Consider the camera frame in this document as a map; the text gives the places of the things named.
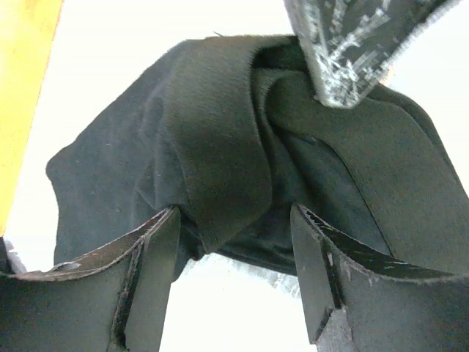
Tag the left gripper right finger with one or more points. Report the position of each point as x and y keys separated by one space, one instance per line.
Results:
x=358 y=299

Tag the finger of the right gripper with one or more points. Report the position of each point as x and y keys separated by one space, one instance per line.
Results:
x=349 y=45

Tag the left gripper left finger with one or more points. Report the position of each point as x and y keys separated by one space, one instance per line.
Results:
x=111 y=299

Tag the black underwear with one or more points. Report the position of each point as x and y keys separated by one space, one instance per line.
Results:
x=227 y=129

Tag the orange checkered tablecloth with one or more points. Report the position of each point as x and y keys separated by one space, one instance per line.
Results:
x=27 y=33

